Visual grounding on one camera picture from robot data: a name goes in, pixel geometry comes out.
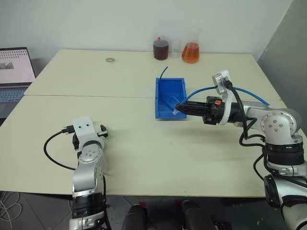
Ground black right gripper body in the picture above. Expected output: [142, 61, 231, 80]
[202, 95, 225, 126]

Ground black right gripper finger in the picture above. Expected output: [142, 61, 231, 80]
[176, 100, 209, 110]
[177, 107, 209, 118]

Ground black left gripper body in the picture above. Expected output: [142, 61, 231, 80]
[96, 124, 109, 139]

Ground long blue cable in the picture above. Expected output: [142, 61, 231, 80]
[181, 86, 271, 106]

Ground blue plastic bin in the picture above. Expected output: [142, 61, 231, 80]
[154, 77, 188, 120]

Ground flask with orange liquid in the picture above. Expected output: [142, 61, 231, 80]
[181, 29, 201, 64]

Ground empty clear beaker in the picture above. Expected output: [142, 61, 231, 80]
[169, 37, 183, 59]

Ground beaker with dark brown liquid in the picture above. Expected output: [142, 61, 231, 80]
[153, 36, 170, 60]

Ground dark rounded shape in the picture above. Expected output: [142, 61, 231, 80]
[180, 200, 218, 230]
[121, 204, 149, 230]

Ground grey open laptop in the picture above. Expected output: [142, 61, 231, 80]
[0, 46, 37, 119]

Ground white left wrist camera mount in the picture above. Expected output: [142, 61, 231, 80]
[72, 116, 106, 152]

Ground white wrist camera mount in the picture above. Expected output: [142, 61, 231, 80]
[72, 116, 106, 152]
[212, 69, 237, 127]

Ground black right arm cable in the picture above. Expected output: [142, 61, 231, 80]
[225, 80, 273, 186]

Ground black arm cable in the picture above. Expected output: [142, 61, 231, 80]
[225, 80, 273, 186]
[44, 125, 78, 171]

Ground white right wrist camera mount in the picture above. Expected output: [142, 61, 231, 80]
[212, 69, 237, 127]

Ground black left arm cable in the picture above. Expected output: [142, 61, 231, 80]
[44, 125, 78, 171]

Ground white floor cables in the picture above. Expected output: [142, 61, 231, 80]
[0, 191, 23, 225]

